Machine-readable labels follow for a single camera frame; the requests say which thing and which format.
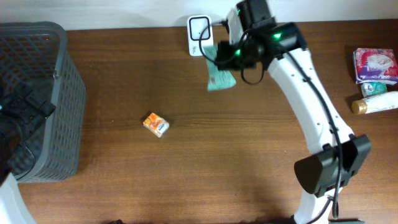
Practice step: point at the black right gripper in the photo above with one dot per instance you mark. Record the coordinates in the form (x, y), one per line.
(226, 58)

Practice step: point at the teal soap pouch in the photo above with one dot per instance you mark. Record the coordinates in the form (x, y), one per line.
(218, 79)

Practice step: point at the orange tissue packet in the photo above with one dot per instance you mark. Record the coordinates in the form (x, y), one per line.
(156, 124)

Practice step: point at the red purple tissue pack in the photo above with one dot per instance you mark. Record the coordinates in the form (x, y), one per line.
(375, 66)

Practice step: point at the small green tissue packet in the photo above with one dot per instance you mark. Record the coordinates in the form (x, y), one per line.
(371, 89)

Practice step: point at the white tube gold cap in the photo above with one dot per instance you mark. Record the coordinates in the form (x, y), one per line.
(382, 102)

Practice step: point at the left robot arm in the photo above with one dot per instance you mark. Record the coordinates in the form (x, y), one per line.
(22, 113)

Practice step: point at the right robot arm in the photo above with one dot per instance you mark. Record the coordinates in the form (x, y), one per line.
(336, 153)

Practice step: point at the white barcode scanner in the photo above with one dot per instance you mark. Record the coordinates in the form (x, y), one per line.
(199, 26)

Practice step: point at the dark grey plastic basket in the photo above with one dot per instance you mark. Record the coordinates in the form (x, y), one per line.
(35, 53)

